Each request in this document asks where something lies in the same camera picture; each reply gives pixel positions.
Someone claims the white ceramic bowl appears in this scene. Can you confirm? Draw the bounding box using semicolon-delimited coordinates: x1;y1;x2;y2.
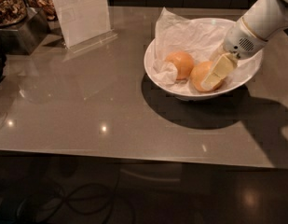
144;18;263;101

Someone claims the metal square nut container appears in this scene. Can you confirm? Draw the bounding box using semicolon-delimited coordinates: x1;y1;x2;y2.
0;0;50;55

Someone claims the black cable on floor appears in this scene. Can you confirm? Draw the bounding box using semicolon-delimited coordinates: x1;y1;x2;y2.
12;168;137;224

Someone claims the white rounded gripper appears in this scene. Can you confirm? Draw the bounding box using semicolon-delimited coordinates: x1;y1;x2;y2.
200;17;267;91

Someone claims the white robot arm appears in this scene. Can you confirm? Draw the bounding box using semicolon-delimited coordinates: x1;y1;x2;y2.
200;0;288;91

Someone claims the orange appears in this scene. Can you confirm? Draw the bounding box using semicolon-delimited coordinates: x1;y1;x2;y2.
189;61;213;92
165;51;195;80

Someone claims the clear acrylic sign holder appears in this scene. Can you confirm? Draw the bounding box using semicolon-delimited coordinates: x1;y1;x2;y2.
52;0;117;53

